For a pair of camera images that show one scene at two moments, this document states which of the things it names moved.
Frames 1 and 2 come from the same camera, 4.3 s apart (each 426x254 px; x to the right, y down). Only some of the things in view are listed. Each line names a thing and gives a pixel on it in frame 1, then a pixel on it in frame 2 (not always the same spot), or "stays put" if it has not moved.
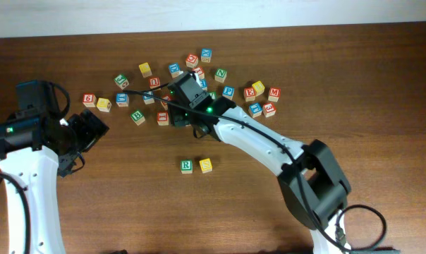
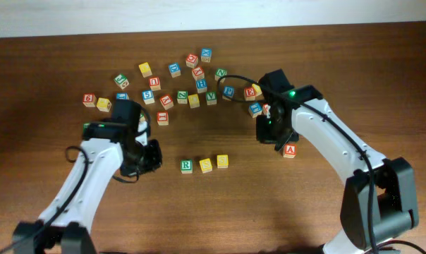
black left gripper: [87, 130] → [151, 157]
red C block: [192, 61] stays put
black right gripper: [180, 113] → [268, 135]
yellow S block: [206, 165] stays put
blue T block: [255, 109] stays put
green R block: [186, 166] stays put
